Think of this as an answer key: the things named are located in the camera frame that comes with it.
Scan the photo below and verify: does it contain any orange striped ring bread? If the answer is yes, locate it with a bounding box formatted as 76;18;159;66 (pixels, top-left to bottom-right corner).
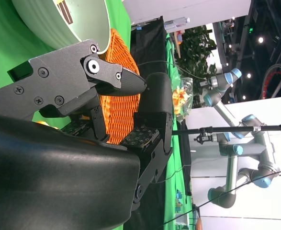
36;119;59;130

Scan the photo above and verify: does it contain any orange wicker basket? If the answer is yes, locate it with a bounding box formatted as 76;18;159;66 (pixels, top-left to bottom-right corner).
98;28;141;144

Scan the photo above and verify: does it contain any black backdrop cloth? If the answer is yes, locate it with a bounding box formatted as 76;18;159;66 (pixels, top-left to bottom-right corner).
124;16;193;230

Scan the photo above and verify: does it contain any green leafy plant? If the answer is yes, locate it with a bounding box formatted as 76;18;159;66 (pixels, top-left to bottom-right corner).
177;25;218;96

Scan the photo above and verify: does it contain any brown chocolate cake slice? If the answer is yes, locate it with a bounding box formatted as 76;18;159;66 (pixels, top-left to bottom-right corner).
55;0;74;25

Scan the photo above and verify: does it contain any green tablecloth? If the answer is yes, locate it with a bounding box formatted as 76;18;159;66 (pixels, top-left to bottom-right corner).
0;0;132;129
164;33;201;230

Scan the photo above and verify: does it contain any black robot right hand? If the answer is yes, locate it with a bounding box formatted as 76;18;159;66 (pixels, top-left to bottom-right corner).
0;39;174;230

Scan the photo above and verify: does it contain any long black pole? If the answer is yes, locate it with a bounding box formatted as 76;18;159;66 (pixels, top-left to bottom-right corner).
171;124;281;137

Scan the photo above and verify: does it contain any clear bag of bread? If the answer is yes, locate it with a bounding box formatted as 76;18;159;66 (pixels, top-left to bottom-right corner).
171;77;194;121

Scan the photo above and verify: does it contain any grey round bowl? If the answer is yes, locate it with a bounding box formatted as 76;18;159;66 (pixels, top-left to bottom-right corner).
11;0;111;55

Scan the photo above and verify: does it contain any red black wheel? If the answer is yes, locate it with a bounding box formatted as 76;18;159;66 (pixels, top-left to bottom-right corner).
261;63;281;99

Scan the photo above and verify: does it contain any thin black slanted cable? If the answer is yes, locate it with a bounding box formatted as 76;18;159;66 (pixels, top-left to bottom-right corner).
159;167;281;230

